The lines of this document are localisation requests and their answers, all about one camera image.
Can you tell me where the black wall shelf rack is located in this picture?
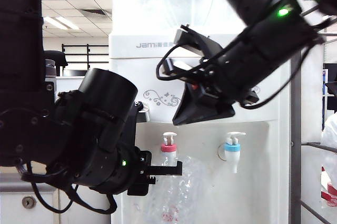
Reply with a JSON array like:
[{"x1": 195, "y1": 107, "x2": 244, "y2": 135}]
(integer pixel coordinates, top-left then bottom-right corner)
[{"x1": 62, "y1": 43, "x2": 110, "y2": 71}]

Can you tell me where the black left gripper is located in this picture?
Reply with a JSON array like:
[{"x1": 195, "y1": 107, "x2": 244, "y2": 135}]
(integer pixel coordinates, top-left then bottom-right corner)
[{"x1": 127, "y1": 148, "x2": 183, "y2": 197}]

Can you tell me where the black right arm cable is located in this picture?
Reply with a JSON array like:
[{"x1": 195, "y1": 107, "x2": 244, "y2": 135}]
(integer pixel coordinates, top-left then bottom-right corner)
[{"x1": 156, "y1": 43, "x2": 219, "y2": 81}]

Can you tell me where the ceiling air vent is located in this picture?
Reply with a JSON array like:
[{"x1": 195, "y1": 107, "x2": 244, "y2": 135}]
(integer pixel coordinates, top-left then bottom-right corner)
[{"x1": 80, "y1": 9, "x2": 111, "y2": 18}]

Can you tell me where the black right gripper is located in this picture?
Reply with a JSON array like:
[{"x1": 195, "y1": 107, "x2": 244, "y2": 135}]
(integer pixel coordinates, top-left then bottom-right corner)
[{"x1": 172, "y1": 75, "x2": 245, "y2": 126}]

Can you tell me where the clear plastic bag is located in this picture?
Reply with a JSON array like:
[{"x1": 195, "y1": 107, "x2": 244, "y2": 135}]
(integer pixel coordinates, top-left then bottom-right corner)
[{"x1": 321, "y1": 112, "x2": 337, "y2": 203}]

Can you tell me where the grey desk drawer cabinet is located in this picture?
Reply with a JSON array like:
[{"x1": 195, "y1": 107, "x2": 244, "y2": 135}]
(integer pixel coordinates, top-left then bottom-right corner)
[{"x1": 0, "y1": 165, "x2": 60, "y2": 224}]

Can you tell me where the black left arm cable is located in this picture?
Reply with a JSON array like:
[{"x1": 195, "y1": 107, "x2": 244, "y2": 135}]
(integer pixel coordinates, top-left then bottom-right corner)
[{"x1": 21, "y1": 160, "x2": 118, "y2": 216}]

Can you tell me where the dark metal storage rack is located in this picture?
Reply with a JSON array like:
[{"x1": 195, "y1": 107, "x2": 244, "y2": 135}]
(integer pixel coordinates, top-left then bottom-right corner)
[{"x1": 288, "y1": 5, "x2": 337, "y2": 224}]

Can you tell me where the clear plastic mug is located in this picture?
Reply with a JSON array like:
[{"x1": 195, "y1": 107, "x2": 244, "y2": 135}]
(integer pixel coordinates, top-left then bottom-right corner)
[{"x1": 146, "y1": 155, "x2": 211, "y2": 224}]

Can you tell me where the blue cold water tap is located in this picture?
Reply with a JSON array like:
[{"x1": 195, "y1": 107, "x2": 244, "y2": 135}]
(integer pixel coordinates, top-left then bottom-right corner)
[{"x1": 217, "y1": 131, "x2": 247, "y2": 174}]

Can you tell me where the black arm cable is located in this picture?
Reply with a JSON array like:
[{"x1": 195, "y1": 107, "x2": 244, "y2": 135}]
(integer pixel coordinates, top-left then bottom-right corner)
[
  {"x1": 21, "y1": 160, "x2": 118, "y2": 216},
  {"x1": 156, "y1": 43, "x2": 219, "y2": 81}
]

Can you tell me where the twin tube ceiling light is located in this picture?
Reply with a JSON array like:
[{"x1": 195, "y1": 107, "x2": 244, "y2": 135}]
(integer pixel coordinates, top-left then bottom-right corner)
[{"x1": 43, "y1": 16, "x2": 80, "y2": 30}]

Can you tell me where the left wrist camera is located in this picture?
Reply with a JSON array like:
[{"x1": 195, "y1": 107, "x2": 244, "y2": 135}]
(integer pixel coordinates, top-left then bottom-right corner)
[{"x1": 134, "y1": 101, "x2": 151, "y2": 124}]

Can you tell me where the white desk partition box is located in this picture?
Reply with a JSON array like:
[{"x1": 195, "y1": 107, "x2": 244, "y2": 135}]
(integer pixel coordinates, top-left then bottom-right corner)
[{"x1": 54, "y1": 76, "x2": 87, "y2": 101}]

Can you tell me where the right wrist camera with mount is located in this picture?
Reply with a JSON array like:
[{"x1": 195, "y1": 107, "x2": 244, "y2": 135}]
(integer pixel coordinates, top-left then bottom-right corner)
[{"x1": 163, "y1": 24, "x2": 224, "y2": 77}]

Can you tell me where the dark grey thermos bottle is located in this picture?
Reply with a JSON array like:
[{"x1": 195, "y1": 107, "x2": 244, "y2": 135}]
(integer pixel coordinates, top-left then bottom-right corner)
[{"x1": 44, "y1": 59, "x2": 56, "y2": 77}]

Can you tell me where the round drawer key lock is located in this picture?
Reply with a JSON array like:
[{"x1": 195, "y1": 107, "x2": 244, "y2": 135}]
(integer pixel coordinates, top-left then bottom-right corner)
[{"x1": 21, "y1": 196, "x2": 37, "y2": 209}]

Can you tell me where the white water dispenser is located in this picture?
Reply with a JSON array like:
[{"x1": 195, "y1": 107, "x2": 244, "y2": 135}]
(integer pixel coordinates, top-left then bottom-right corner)
[{"x1": 108, "y1": 33, "x2": 292, "y2": 224}]

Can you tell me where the black office chair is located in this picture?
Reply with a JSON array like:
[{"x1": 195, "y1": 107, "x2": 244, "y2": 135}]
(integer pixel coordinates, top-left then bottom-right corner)
[{"x1": 43, "y1": 50, "x2": 68, "y2": 77}]

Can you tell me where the red container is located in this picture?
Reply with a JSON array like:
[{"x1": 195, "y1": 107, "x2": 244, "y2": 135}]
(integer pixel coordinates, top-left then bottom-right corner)
[{"x1": 320, "y1": 165, "x2": 337, "y2": 208}]

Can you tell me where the red hot water tap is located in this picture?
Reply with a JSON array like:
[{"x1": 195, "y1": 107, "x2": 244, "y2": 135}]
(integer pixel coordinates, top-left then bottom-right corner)
[{"x1": 160, "y1": 131, "x2": 179, "y2": 168}]

